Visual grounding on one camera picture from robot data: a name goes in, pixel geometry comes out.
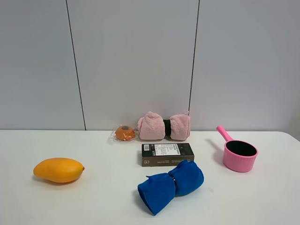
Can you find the pink rolled towel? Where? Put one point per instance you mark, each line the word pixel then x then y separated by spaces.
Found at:
pixel 153 127

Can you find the orange toy in plastic wrap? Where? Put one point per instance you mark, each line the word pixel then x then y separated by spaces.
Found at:
pixel 122 134

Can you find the dark brown cardboard box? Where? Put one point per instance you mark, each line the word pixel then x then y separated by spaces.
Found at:
pixel 166 154

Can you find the blue rolled towel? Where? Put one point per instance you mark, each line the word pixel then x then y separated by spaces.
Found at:
pixel 159 189

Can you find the pink toy saucepan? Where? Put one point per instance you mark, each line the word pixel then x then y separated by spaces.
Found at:
pixel 238 155

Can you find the yellow orange mango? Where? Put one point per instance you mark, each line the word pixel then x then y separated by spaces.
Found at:
pixel 59 170

